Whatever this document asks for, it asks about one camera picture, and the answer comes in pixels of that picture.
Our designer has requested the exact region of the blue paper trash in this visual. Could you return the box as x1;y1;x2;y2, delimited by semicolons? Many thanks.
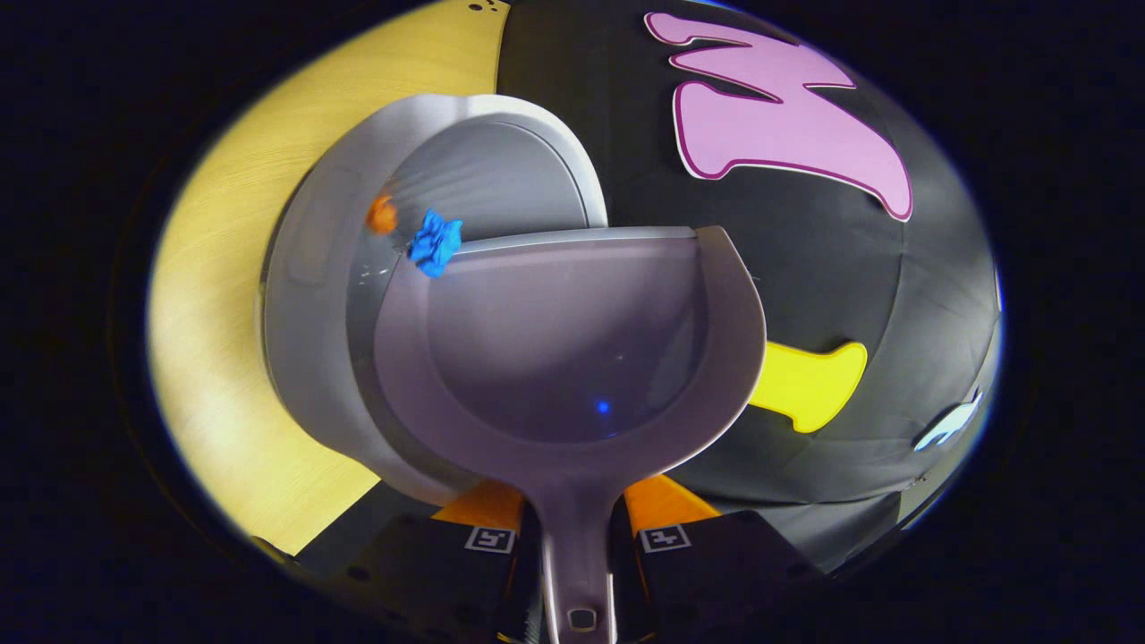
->
409;209;464;279

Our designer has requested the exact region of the lilac plastic dustpan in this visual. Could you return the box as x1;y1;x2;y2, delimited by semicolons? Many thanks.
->
372;225;768;644

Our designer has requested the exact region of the grey ribbed garbage bin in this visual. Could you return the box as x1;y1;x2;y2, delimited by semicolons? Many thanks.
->
258;92;610;507

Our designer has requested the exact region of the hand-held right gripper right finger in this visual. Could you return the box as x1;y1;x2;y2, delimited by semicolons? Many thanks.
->
611;474;824;643

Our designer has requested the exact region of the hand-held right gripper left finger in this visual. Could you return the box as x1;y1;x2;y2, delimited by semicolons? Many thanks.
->
295;479;544;644

